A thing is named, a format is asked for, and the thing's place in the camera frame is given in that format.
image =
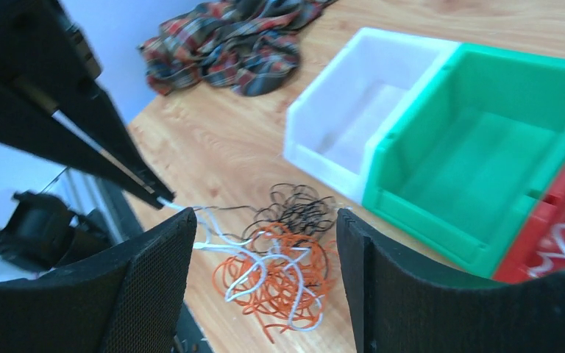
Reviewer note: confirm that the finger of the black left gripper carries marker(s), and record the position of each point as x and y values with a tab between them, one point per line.
26	127
45	59

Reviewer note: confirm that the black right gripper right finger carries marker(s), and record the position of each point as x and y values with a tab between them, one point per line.
402	301

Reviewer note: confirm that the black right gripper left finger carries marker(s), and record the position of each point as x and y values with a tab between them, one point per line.
69	309

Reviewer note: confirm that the plaid flannel shirt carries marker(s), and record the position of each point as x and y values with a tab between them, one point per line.
250	46

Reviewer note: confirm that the white translucent plastic bin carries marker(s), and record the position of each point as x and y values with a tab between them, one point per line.
335	124

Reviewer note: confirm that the green plastic bin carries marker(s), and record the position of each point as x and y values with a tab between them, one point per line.
468	161

